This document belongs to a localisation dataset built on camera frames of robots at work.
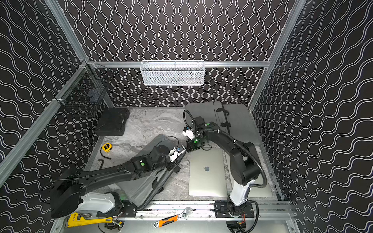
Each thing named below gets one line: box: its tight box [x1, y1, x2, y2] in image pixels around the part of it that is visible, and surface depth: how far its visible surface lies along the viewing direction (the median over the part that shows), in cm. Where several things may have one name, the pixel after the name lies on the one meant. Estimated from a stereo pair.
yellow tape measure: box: [101, 142, 113, 153], surface depth 97 cm
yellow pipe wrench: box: [67, 212, 114, 228], surface depth 72 cm
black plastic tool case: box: [94, 107, 130, 136], surface depth 108 cm
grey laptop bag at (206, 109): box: [184, 100, 219, 131], surface depth 116 cm
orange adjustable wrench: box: [153, 206, 194, 228], surface depth 73 cm
